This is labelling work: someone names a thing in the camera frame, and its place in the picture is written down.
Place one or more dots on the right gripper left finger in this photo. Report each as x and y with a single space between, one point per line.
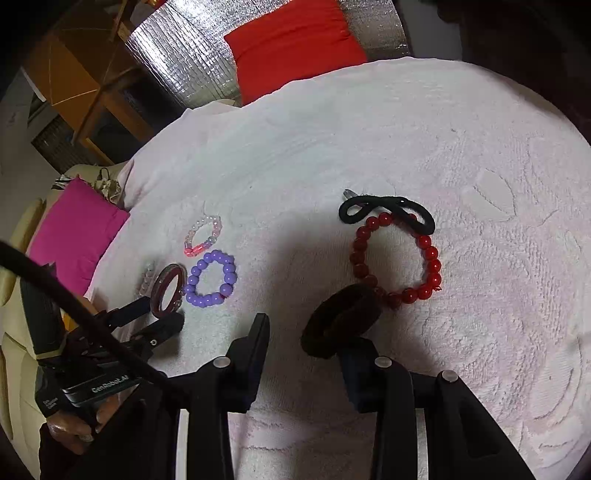
247 356

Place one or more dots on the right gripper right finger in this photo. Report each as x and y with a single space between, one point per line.
375 383

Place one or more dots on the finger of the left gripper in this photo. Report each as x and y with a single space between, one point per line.
120 317
147 339

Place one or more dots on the dark red bangle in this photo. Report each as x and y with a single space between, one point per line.
167 290

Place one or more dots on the black velvet scrunchie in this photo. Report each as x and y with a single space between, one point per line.
339 320

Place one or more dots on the person left hand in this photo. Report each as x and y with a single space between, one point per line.
75 434

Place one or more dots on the cream leather sofa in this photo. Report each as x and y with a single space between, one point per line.
20 416

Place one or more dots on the magenta pillow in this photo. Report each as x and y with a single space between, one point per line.
76 232

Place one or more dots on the patterned cloth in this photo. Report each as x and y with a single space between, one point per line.
107 187

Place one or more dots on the pink white bed blanket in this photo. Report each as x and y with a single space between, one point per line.
460 194

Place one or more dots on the silver foil insulation sheet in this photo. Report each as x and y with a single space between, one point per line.
181 44

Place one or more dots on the red pillow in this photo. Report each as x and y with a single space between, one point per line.
299 40

